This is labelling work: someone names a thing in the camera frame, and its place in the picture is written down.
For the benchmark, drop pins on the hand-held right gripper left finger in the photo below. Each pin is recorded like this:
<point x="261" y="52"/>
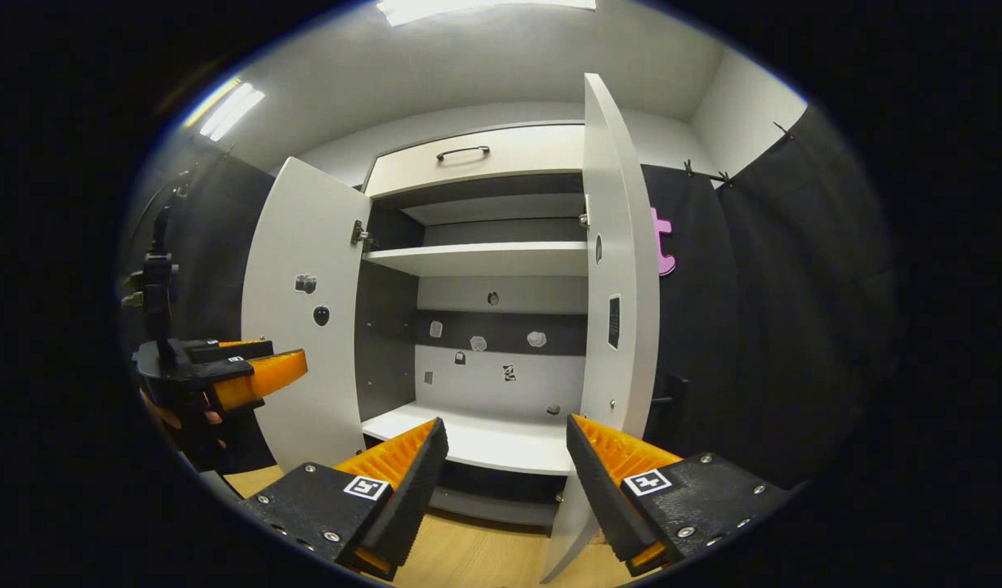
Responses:
<point x="419" y="482"/>

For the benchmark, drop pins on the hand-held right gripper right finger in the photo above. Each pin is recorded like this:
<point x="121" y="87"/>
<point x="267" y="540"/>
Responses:
<point x="590" y="490"/>

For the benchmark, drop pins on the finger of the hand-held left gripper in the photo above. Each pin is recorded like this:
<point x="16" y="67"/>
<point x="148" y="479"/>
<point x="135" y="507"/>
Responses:
<point x="239" y="351"/>
<point x="272" y="376"/>

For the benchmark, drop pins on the cabinet door with camera sticker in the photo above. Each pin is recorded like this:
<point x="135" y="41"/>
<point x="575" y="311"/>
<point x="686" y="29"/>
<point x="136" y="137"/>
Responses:
<point x="305" y="229"/>

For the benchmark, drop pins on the cabinet door with headphones sticker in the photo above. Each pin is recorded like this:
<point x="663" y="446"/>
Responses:
<point x="623" y="245"/>

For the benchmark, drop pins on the white cabinet bottom board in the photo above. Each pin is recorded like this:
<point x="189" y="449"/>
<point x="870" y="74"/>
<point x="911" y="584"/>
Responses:
<point x="484" y="441"/>

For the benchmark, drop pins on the metal door hinge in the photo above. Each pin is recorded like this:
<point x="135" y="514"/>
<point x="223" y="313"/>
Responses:
<point x="360" y="235"/>
<point x="585" y="219"/>

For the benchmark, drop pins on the white cabinet shelf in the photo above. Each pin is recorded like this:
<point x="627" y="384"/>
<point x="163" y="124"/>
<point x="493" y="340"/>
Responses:
<point x="484" y="259"/>
<point x="500" y="208"/>

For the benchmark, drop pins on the white cabinet drawer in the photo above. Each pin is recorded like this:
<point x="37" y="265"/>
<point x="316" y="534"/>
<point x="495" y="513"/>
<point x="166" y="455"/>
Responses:
<point x="533" y="151"/>

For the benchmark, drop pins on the black backdrop cloth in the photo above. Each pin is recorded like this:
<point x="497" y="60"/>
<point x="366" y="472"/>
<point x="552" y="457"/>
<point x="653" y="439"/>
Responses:
<point x="778" y="327"/>

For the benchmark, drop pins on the row of black cloth clips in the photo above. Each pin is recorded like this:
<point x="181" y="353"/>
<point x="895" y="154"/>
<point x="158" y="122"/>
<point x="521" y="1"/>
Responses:
<point x="688" y="167"/>

